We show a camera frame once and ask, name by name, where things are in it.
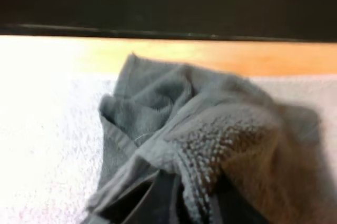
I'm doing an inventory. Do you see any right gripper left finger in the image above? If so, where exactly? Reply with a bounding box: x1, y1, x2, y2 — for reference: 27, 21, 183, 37
99, 178, 155, 224

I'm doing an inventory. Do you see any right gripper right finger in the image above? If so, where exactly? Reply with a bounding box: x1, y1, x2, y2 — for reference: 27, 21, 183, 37
133, 171, 186, 224

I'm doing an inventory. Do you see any dark grey-green towel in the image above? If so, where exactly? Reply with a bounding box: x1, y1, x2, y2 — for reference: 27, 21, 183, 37
85, 53, 337, 224

